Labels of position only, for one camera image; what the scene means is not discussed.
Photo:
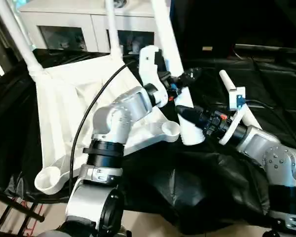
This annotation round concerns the white plastic table leg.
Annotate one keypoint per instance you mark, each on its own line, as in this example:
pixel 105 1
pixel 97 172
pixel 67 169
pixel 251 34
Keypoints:
pixel 167 37
pixel 228 81
pixel 113 32
pixel 19 37

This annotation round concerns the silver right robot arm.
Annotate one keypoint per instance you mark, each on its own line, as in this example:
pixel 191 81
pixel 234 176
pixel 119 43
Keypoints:
pixel 273 153

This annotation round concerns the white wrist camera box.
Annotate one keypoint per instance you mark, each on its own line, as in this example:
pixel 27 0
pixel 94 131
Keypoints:
pixel 149 64
pixel 236 98

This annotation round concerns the grey bundle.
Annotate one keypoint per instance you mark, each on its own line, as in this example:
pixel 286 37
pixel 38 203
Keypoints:
pixel 121 2

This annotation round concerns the black mat cloth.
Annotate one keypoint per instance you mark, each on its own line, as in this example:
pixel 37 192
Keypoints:
pixel 187 177

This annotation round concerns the white plastic table top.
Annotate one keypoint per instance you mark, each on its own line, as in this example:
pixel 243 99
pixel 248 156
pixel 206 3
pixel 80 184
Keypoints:
pixel 64 98

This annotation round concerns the grey curtain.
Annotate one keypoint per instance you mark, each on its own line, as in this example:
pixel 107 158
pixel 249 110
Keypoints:
pixel 2 37

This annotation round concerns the grey metal bar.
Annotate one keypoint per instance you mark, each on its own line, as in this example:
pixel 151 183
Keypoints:
pixel 269 48

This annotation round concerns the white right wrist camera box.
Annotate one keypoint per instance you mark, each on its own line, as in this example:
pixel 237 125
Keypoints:
pixel 236 98

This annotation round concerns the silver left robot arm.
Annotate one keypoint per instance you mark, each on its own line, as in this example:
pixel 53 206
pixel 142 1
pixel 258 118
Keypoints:
pixel 113 116

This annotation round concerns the black folding table frame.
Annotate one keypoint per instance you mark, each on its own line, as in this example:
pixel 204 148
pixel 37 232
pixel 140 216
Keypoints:
pixel 17 214

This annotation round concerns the white glass-door cabinet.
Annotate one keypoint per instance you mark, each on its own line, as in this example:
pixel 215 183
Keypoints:
pixel 88 27

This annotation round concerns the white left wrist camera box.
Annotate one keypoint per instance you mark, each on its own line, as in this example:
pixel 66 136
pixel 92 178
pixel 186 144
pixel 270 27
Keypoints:
pixel 149 64

